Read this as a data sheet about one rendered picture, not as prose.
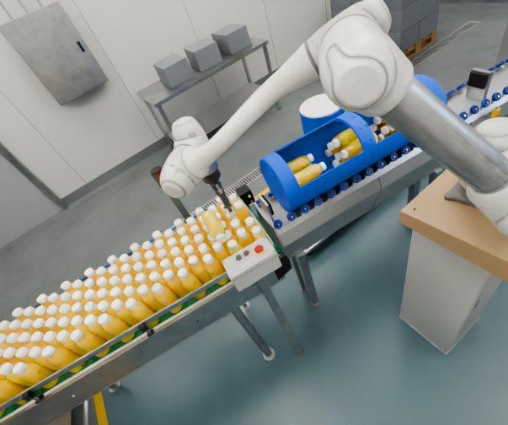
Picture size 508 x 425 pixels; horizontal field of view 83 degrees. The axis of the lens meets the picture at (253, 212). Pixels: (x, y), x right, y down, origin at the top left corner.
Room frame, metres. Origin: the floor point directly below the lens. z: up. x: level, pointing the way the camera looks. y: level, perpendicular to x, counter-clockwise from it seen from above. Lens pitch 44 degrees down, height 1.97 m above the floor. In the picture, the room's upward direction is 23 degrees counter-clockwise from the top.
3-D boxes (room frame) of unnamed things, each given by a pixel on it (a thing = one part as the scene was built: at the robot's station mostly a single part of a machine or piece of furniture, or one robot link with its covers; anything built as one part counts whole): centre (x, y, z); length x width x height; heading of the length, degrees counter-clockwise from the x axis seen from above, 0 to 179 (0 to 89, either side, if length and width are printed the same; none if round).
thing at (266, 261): (0.70, 0.09, 1.05); 0.20 x 0.10 x 0.10; 99
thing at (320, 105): (1.65, -0.67, 1.03); 0.28 x 0.28 x 0.01
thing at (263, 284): (0.70, 0.09, 0.50); 0.04 x 0.04 x 1.00; 9
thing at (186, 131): (0.92, 0.10, 1.52); 0.13 x 0.11 x 0.16; 156
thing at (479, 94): (1.24, -1.39, 1.00); 0.10 x 0.04 x 0.15; 9
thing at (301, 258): (0.97, -0.15, 0.31); 0.06 x 0.06 x 0.63; 9
